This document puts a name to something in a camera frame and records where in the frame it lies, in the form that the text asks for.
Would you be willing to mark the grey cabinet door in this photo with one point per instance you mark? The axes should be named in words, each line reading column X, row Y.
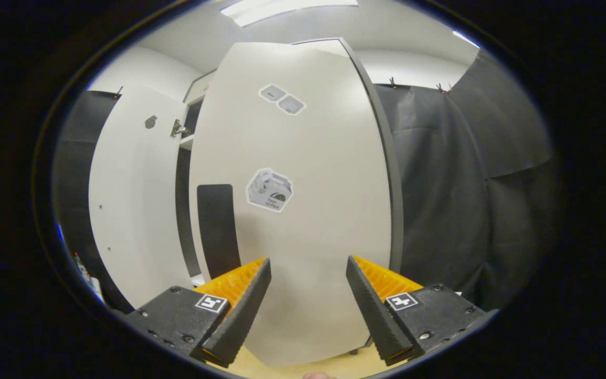
column 134, row 210
column 324, row 158

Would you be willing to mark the ceiling light panel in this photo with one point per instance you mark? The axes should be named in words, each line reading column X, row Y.
column 465, row 39
column 282, row 9

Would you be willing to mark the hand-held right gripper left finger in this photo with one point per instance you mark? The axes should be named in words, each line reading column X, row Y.
column 240, row 316

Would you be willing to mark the metal door hinge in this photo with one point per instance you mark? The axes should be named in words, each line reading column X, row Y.
column 178, row 128

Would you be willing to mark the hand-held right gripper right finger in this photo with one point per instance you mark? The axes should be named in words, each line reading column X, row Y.
column 376, row 316

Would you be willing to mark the black backdrop cloth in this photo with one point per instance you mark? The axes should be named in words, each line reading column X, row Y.
column 450, row 200

